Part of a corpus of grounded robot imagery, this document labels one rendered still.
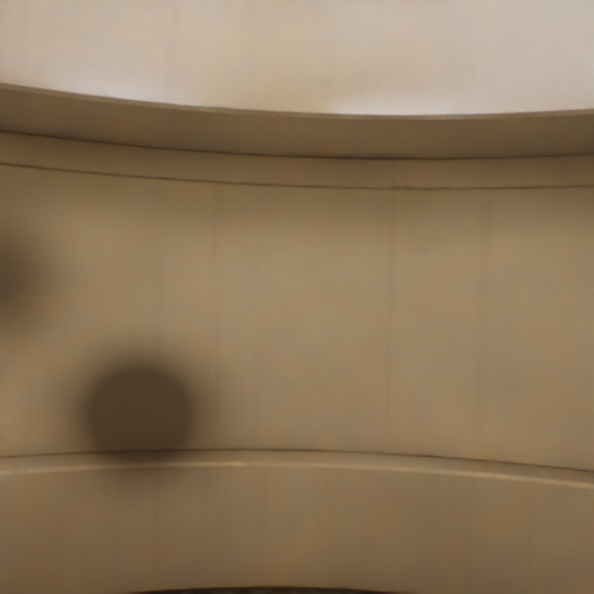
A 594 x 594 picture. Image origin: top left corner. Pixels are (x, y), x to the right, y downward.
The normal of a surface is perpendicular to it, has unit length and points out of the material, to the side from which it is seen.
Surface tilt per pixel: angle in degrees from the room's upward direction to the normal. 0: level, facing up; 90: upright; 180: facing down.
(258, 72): 90
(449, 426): 90
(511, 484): 90
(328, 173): 90
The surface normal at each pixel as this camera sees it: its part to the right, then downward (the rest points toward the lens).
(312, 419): 0.00, -0.02
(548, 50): -0.21, -0.02
